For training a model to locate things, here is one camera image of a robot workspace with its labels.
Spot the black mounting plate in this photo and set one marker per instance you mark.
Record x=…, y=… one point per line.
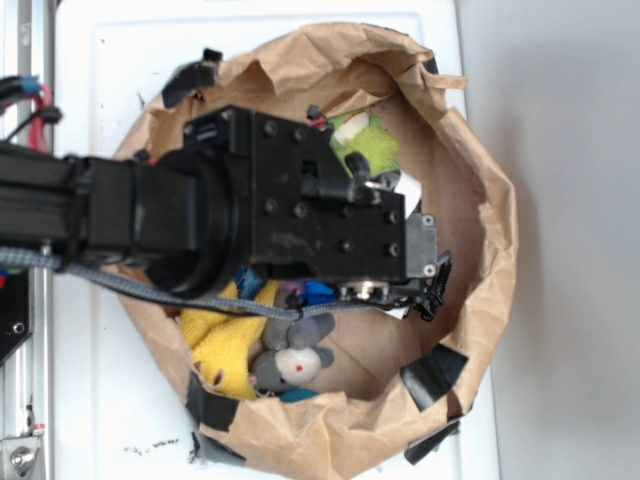
x=12, y=310

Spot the yellow towel cloth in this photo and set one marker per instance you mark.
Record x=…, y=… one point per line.
x=221, y=345

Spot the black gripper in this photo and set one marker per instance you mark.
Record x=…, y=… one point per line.
x=313, y=216

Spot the grey plush mouse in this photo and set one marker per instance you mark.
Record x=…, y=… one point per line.
x=293, y=355

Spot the green plush toy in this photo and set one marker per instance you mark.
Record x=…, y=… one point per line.
x=362, y=131

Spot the brown paper bag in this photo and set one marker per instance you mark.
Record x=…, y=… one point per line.
x=398, y=387

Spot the aluminium rail frame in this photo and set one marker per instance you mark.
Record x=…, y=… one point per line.
x=27, y=445

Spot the teal round object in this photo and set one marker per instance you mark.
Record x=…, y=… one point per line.
x=298, y=394

